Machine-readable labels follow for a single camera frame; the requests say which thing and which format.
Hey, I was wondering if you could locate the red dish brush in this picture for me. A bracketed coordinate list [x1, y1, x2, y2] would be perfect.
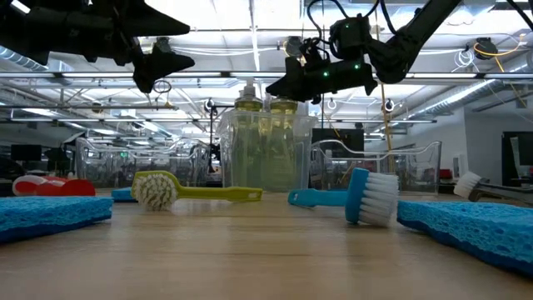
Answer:
[11, 174, 97, 198]

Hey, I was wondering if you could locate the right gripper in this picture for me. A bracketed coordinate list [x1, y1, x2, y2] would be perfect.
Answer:
[265, 56, 378, 103]

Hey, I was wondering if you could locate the black monitor screen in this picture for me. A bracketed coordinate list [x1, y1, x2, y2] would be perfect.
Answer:
[313, 127, 366, 160]
[10, 144, 42, 163]
[501, 131, 533, 188]

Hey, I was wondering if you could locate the light blue sponge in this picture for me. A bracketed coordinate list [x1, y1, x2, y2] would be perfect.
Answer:
[0, 195, 114, 246]
[396, 199, 533, 278]
[110, 187, 135, 204]

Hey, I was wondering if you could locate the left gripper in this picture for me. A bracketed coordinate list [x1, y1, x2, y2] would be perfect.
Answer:
[72, 0, 196, 93]

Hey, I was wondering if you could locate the green dish brush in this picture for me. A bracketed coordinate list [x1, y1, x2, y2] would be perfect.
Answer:
[131, 169, 264, 212]

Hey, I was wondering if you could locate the clear yellow-green soap bottle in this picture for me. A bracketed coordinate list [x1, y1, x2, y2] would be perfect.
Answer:
[232, 77, 266, 191]
[266, 96, 301, 191]

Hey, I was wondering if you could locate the yellow hanging cable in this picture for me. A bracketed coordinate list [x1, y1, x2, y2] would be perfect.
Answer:
[376, 81, 396, 174]

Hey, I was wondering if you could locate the silver ventilation duct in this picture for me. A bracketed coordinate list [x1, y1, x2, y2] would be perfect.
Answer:
[399, 78, 501, 122]

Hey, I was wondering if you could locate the clear deep plastic bin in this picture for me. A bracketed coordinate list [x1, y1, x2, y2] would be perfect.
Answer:
[216, 108, 321, 193]

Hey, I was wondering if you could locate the clear shallow plastic tray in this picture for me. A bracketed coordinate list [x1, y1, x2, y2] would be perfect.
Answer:
[74, 137, 212, 188]
[311, 140, 443, 197]

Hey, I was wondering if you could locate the dark grey dish brush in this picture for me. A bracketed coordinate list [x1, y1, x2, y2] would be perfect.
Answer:
[452, 170, 533, 208]

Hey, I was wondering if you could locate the blue dish brush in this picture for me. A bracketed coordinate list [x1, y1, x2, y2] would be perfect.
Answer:
[286, 167, 400, 229]

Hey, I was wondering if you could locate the black ceiling cable reel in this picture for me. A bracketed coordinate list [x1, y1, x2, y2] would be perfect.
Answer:
[474, 37, 501, 62]
[284, 36, 303, 58]

